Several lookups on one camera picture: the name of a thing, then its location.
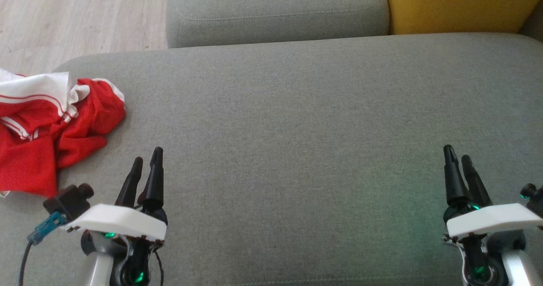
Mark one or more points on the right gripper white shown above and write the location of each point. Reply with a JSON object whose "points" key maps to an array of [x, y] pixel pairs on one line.
{"points": [[492, 219]]}

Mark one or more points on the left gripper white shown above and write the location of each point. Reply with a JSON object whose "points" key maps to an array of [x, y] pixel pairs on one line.
{"points": [[123, 221]]}

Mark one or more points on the red Bulls 23 jersey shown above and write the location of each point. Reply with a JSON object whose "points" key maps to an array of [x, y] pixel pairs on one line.
{"points": [[95, 107]]}

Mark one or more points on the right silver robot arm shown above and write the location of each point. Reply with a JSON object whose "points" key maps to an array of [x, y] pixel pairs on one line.
{"points": [[519, 271]]}

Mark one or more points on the grey sofa seat cushion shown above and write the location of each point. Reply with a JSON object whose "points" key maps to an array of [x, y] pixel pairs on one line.
{"points": [[297, 129]]}

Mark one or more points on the grey sofa corner cushion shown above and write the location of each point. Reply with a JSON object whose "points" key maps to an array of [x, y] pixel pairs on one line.
{"points": [[533, 25]]}

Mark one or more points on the yellow pillow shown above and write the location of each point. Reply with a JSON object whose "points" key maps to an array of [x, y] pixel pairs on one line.
{"points": [[458, 4]]}

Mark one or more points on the grey sofa back cushion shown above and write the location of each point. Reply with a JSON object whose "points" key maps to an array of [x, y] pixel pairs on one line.
{"points": [[275, 10]]}

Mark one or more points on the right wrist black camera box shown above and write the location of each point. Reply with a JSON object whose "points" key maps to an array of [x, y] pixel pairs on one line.
{"points": [[533, 197]]}

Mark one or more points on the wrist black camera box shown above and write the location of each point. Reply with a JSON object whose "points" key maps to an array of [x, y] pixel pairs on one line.
{"points": [[533, 197], [70, 201]]}

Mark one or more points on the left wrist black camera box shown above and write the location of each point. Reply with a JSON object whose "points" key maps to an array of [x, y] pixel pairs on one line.
{"points": [[70, 201]]}

